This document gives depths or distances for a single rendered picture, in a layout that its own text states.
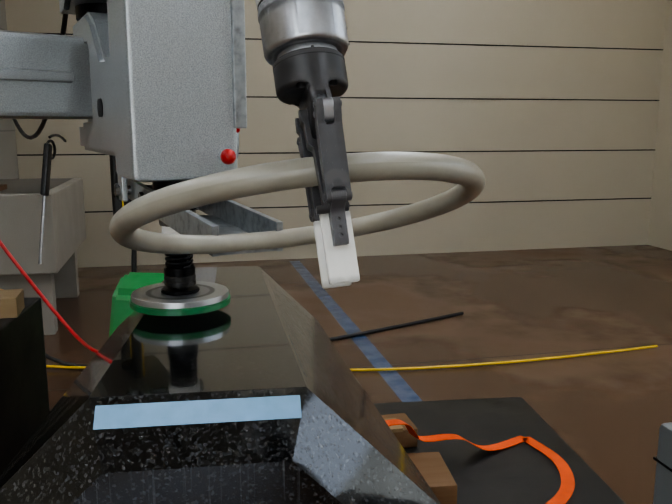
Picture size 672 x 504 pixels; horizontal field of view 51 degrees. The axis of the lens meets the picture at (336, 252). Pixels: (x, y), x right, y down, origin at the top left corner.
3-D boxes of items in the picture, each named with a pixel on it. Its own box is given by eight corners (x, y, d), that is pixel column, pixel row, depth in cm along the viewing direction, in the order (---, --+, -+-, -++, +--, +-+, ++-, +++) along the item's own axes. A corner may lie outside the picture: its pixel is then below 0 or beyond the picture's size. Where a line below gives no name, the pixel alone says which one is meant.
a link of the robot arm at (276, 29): (335, 24, 78) (342, 75, 77) (254, 29, 76) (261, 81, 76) (351, -18, 69) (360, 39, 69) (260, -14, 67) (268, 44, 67)
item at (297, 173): (88, 266, 104) (86, 246, 104) (373, 241, 126) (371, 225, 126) (153, 185, 61) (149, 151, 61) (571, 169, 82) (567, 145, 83)
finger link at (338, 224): (340, 194, 68) (346, 186, 65) (347, 244, 68) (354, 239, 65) (325, 195, 68) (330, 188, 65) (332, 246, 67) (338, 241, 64)
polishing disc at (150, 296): (144, 313, 142) (144, 307, 142) (121, 292, 160) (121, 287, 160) (242, 301, 152) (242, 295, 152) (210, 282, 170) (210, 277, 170)
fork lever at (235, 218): (112, 199, 169) (111, 178, 168) (191, 195, 178) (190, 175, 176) (190, 259, 109) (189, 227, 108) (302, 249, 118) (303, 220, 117)
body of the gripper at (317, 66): (351, 38, 69) (365, 129, 68) (335, 72, 77) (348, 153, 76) (275, 43, 67) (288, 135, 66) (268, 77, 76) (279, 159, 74)
